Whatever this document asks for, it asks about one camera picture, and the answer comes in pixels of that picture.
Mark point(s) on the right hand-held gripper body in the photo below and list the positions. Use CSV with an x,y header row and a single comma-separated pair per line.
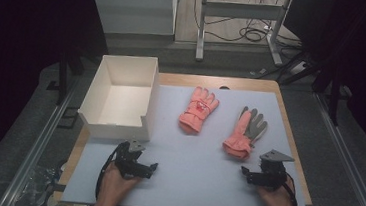
x,y
271,176

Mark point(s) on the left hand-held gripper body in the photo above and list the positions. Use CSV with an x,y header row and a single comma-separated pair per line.
x,y
129,163

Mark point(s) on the pink glove with grey palm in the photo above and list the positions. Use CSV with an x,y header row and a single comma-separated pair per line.
x,y
239,138

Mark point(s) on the white box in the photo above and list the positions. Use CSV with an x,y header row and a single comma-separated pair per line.
x,y
121,101

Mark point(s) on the pink glove with red print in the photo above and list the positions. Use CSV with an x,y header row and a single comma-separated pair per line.
x,y
197,112

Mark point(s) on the person's right hand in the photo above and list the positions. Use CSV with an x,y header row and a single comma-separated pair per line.
x,y
281,203

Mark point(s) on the person's left hand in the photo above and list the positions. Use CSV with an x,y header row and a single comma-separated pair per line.
x,y
111,187

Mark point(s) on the light blue table mat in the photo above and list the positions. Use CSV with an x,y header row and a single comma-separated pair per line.
x,y
185,170

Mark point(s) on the clear plastic bag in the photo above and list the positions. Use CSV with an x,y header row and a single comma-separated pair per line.
x,y
41,184

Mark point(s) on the black stand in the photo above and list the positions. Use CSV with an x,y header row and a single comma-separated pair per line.
x,y
63,75
333,96

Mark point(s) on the white power strip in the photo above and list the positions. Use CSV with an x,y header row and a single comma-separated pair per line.
x,y
298,68

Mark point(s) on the white cabinet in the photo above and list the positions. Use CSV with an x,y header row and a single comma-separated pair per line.
x,y
132,10

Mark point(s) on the aluminium rail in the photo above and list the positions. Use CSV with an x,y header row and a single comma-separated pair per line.
x,y
349,164
36,150

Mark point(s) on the grey metal desk frame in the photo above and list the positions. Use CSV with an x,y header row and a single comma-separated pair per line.
x,y
242,10

